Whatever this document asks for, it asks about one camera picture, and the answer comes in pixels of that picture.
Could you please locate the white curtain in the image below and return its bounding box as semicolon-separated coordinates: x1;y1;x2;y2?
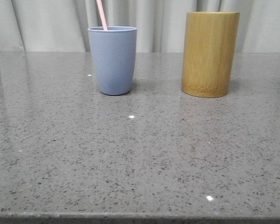
0;0;280;53

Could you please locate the bamboo cylinder holder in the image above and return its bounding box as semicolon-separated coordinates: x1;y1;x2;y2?
181;12;240;98

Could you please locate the blue plastic cup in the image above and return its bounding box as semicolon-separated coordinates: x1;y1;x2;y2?
88;26;138;96

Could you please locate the pink chopstick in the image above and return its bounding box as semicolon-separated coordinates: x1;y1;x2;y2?
96;0;108;31

